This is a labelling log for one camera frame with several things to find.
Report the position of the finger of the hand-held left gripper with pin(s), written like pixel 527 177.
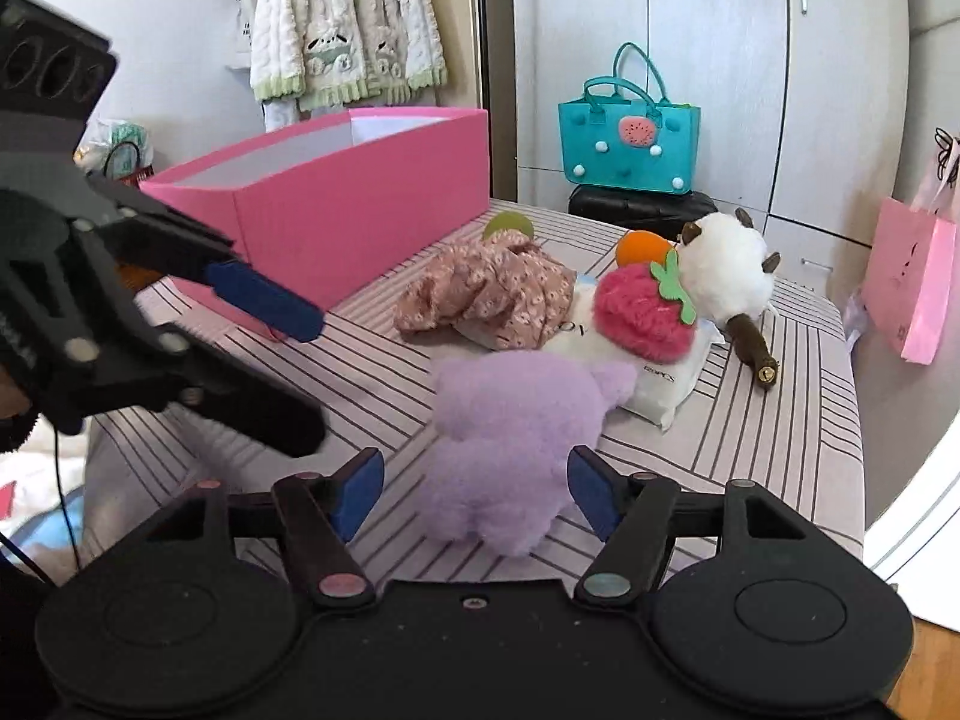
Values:
pixel 262 304
pixel 255 405

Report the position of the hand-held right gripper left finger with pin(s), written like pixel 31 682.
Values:
pixel 358 496

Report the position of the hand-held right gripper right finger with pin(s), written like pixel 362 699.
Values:
pixel 592 499

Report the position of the purple plush toy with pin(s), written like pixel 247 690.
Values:
pixel 510 450

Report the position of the pink cardboard box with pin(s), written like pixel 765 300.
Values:
pixel 337 210

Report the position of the pink strawberry plush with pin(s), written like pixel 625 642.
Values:
pixel 637 315

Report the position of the floral fabric cloth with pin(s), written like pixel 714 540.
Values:
pixel 487 285

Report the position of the green plush ball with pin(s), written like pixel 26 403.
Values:
pixel 506 225

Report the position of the white cat plush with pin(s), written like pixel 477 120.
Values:
pixel 724 270

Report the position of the plastic bag of clutter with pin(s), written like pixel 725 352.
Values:
pixel 116 154

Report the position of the striped table cover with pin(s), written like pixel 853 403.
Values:
pixel 787 427

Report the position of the orange plush ball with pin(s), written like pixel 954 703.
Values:
pixel 641 247

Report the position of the white canvas bag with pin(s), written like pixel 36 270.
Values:
pixel 241 30

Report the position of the black suitcase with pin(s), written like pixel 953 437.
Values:
pixel 637 206

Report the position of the white fluffy cardigan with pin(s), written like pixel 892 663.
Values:
pixel 337 15

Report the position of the teal tote bag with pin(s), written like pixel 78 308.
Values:
pixel 600 142

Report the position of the pink paper bag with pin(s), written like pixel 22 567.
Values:
pixel 911 277

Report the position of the grey wardrobe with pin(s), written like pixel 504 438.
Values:
pixel 720 52

